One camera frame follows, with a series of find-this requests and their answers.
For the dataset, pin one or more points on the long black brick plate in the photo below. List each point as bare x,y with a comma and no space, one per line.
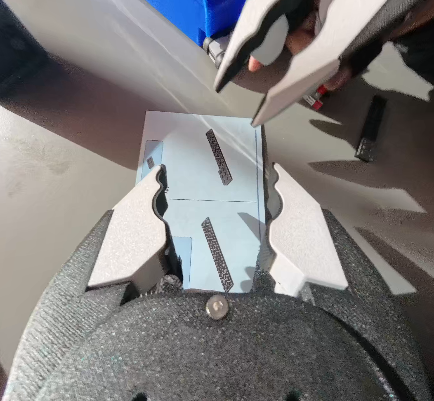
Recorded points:
374,119

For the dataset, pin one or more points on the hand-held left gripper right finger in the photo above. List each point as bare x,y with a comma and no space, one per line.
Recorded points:
301,238

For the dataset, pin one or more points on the light blue instruction booklet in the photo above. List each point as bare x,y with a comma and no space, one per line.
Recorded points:
190,170

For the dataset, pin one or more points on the red and black toy truck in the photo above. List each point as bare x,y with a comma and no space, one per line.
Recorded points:
217,50

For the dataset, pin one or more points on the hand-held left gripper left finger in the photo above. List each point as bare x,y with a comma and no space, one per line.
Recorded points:
129,238

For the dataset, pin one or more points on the small red brick assembly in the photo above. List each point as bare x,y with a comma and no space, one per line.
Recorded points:
317,97

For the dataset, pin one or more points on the black cube device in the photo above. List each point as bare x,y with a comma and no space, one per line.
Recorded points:
20,48

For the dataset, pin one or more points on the grey desk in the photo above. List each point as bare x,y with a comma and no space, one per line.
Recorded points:
67,187

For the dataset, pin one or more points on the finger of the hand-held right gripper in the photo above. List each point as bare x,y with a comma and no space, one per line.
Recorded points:
332,41
264,4

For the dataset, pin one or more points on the person's right hand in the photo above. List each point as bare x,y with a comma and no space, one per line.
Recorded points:
301,38

